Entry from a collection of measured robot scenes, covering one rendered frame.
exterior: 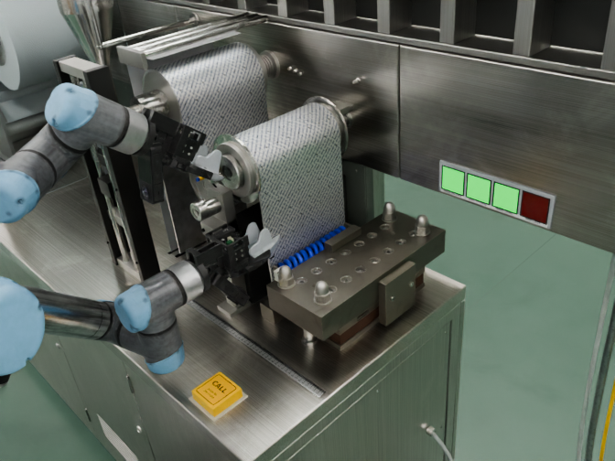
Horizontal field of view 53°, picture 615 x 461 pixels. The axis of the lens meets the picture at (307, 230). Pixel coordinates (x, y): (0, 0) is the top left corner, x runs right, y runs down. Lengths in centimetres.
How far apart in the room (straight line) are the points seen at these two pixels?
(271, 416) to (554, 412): 146
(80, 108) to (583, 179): 84
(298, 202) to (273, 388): 39
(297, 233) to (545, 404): 141
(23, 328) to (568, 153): 90
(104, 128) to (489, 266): 235
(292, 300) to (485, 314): 169
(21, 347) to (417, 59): 86
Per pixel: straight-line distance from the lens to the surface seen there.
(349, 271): 130
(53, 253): 183
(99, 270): 170
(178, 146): 114
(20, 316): 90
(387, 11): 131
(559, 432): 242
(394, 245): 137
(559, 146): 117
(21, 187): 100
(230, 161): 122
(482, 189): 127
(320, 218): 139
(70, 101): 104
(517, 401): 248
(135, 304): 113
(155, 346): 119
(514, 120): 119
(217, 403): 121
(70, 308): 118
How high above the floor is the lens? 179
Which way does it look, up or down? 32 degrees down
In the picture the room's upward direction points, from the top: 6 degrees counter-clockwise
